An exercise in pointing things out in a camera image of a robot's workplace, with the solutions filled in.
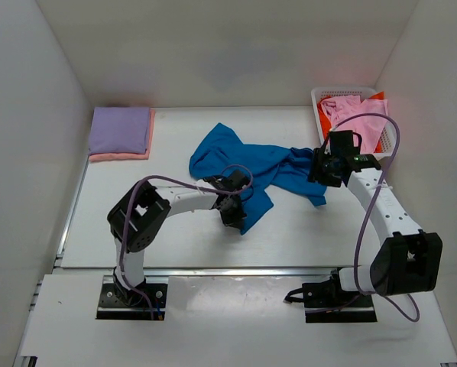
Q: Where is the folded salmon pink t-shirt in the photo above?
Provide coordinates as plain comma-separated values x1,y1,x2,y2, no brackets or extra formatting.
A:
89,108,157,163

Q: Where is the pink t-shirt in basket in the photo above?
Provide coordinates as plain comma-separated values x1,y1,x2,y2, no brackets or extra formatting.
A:
319,96,389,154

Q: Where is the blue polo t-shirt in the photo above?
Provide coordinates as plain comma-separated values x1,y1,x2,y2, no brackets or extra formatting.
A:
189,123,326,235

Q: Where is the white plastic laundry basket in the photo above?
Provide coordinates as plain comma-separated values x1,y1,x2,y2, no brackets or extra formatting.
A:
311,86,396,160

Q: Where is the folded purple t-shirt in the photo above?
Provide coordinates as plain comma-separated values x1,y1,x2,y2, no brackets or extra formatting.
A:
88,106,151,156

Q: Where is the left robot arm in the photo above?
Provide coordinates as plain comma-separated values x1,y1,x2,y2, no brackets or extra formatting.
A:
107,164,253,310

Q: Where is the orange t-shirt in basket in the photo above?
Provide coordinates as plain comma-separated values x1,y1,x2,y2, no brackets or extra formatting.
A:
316,90,393,151

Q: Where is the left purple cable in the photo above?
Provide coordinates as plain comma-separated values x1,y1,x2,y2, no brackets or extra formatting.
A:
119,164,254,291

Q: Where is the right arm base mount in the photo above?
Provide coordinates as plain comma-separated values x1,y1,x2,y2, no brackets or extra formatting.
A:
284,279,378,323

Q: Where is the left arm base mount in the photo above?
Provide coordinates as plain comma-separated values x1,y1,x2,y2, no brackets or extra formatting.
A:
96,276,168,321

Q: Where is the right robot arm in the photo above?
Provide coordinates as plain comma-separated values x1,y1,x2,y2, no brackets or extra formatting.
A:
285,130,442,312

